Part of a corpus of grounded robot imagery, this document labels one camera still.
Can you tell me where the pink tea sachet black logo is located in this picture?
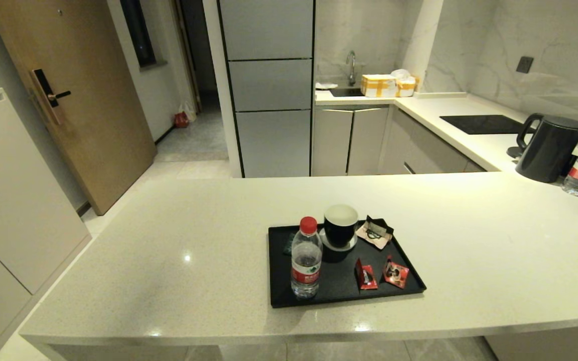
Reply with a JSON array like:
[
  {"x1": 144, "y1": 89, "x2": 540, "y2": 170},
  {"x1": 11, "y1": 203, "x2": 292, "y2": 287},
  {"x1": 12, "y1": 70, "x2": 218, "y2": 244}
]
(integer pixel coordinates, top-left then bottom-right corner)
[{"x1": 357, "y1": 216, "x2": 394, "y2": 250}]

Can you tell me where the red sachet with black circle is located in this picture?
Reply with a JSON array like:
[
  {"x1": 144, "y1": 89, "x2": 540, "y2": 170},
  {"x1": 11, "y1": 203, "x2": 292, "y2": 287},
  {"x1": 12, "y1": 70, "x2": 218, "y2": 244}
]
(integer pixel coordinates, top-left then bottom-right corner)
[{"x1": 355, "y1": 258, "x2": 379, "y2": 291}]

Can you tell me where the red sachet dark end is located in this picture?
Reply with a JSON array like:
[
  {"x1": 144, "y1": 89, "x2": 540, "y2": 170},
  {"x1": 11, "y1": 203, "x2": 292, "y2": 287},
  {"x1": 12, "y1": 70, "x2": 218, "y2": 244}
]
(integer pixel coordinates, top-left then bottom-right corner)
[{"x1": 382, "y1": 255, "x2": 410, "y2": 289}]

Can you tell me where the black electric kettle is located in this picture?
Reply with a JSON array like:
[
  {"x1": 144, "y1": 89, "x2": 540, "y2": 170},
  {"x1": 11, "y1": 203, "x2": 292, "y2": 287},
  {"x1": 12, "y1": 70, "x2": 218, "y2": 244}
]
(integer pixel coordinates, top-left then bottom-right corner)
[{"x1": 516, "y1": 113, "x2": 578, "y2": 184}]

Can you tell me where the round white coaster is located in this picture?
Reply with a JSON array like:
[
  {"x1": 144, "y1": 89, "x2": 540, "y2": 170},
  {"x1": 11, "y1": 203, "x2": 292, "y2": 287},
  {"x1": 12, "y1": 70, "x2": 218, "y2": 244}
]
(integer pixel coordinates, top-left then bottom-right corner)
[{"x1": 319, "y1": 228, "x2": 358, "y2": 252}]

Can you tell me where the grey kitchen base cabinet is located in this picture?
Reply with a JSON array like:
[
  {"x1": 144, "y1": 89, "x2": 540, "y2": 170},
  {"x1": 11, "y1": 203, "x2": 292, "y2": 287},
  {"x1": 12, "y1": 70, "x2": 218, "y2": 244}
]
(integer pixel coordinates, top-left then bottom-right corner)
[{"x1": 312, "y1": 105, "x2": 488, "y2": 177}]

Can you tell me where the black mug white inside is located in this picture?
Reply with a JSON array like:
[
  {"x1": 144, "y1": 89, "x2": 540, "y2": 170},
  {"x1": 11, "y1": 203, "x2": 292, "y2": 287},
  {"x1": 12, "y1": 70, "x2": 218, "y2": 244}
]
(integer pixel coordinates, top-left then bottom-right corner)
[{"x1": 324, "y1": 204, "x2": 359, "y2": 249}]

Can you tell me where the tall grey refrigerator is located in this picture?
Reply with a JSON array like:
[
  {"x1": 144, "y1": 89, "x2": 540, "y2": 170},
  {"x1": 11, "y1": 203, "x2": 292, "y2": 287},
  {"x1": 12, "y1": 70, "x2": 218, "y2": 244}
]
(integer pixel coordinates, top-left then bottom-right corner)
[{"x1": 217, "y1": 0, "x2": 316, "y2": 178}]

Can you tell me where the black rectangular serving tray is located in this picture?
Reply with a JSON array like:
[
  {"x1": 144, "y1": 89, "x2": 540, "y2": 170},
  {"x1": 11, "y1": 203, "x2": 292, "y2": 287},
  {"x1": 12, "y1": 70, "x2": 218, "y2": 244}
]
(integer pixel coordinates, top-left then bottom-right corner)
[{"x1": 268, "y1": 219, "x2": 427, "y2": 309}]

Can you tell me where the white box with yellow tape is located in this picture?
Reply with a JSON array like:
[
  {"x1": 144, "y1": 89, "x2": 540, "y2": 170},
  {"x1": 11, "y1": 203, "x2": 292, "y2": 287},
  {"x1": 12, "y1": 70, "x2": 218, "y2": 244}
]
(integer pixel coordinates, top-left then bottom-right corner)
[{"x1": 361, "y1": 74, "x2": 399, "y2": 97}]

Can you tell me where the chrome sink faucet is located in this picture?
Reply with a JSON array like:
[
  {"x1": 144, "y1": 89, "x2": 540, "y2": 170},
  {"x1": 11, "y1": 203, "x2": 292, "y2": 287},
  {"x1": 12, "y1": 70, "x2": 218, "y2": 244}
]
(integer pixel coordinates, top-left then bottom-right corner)
[{"x1": 346, "y1": 50, "x2": 358, "y2": 87}]

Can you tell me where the small yellow taped box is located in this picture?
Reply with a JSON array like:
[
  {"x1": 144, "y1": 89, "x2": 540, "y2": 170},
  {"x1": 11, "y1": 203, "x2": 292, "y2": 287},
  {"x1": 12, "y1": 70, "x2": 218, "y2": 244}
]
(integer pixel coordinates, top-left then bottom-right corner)
[{"x1": 397, "y1": 76, "x2": 421, "y2": 97}]

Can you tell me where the black induction cooktop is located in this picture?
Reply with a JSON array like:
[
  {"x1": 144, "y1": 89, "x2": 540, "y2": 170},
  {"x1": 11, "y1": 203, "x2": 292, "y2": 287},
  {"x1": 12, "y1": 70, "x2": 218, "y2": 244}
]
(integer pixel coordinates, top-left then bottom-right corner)
[{"x1": 440, "y1": 115, "x2": 537, "y2": 135}]

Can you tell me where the dark window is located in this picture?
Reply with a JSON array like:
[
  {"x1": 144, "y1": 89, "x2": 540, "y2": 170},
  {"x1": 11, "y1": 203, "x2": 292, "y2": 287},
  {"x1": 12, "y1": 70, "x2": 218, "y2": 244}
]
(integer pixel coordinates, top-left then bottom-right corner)
[{"x1": 120, "y1": 0, "x2": 158, "y2": 69}]

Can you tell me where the brown wooden door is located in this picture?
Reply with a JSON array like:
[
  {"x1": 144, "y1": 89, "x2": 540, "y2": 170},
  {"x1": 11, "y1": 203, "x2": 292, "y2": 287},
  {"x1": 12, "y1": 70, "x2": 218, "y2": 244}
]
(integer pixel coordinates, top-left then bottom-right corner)
[{"x1": 0, "y1": 0, "x2": 158, "y2": 216}]

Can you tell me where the white storage cabinet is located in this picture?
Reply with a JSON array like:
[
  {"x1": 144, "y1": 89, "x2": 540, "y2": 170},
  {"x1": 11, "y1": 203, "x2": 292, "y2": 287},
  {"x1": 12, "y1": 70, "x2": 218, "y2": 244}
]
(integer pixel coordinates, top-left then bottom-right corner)
[{"x1": 0, "y1": 89, "x2": 92, "y2": 361}]

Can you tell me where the black door lock with handle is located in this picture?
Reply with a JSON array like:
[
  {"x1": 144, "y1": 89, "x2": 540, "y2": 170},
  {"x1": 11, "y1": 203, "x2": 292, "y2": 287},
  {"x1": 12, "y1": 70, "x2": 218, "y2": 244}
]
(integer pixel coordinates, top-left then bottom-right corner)
[{"x1": 29, "y1": 69, "x2": 71, "y2": 126}]

